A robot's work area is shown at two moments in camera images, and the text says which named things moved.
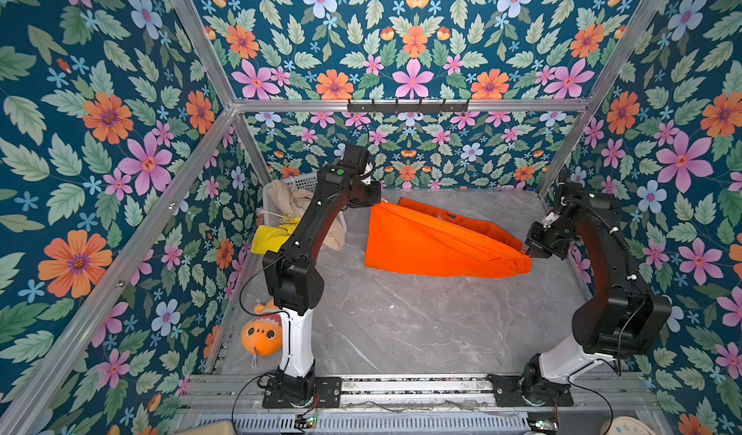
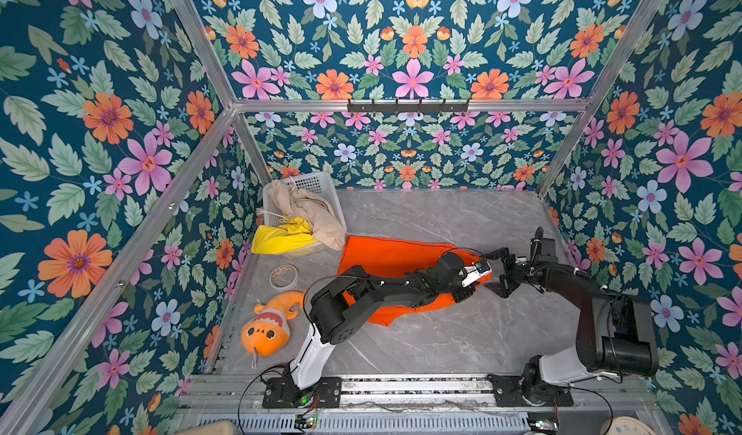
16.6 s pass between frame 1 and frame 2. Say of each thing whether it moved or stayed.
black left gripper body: moved
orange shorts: moved
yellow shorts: stayed
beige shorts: stayed
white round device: stayed
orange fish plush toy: stayed
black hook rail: stayed
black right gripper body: moved
